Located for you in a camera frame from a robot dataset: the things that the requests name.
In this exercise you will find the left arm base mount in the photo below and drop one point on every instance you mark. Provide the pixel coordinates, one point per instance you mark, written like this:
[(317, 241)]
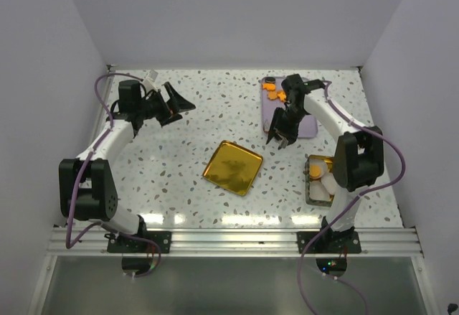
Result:
[(143, 241)]

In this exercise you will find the aluminium front rail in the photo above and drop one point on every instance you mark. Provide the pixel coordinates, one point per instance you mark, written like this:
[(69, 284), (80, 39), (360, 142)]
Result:
[(245, 243)]

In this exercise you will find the orange flower cookie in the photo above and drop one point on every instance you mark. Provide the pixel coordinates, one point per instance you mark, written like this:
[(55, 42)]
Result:
[(273, 95), (270, 87)]

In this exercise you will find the green cookie tin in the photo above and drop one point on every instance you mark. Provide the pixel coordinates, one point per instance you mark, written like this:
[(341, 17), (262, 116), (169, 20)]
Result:
[(309, 180)]

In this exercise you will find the metal tongs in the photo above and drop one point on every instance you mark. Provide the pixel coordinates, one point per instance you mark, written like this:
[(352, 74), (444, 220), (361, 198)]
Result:
[(282, 143)]

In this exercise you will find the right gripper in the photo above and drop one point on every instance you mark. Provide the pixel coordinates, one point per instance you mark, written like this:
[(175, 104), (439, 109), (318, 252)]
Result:
[(289, 133)]

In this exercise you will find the orange flower cookie lower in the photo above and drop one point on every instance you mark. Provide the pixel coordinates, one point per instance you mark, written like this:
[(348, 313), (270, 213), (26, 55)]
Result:
[(273, 95)]

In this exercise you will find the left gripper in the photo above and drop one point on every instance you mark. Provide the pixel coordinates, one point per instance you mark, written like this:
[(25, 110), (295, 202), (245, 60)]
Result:
[(176, 104)]

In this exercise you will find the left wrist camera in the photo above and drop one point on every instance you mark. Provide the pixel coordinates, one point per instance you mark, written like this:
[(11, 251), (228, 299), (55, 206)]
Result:
[(152, 77)]

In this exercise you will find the gold tin lid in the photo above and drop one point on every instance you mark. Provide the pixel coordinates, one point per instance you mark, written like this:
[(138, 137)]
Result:
[(233, 168)]

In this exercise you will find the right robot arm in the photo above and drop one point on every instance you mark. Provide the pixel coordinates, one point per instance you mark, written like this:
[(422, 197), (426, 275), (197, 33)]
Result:
[(358, 160)]

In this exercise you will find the purple tray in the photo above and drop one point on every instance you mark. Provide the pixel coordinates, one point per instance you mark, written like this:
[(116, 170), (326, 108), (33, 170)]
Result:
[(308, 127)]

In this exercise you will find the orange star cookie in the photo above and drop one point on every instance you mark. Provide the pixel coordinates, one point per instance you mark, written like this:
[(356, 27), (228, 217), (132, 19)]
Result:
[(282, 96)]

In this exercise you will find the white paper cup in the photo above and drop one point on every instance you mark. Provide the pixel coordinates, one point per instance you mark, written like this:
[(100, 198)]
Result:
[(326, 165), (329, 183), (317, 192)]

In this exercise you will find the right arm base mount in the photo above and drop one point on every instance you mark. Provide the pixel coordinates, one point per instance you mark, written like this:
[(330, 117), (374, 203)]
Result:
[(330, 242)]

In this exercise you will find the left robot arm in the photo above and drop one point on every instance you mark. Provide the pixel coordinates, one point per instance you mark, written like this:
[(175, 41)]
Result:
[(87, 186)]

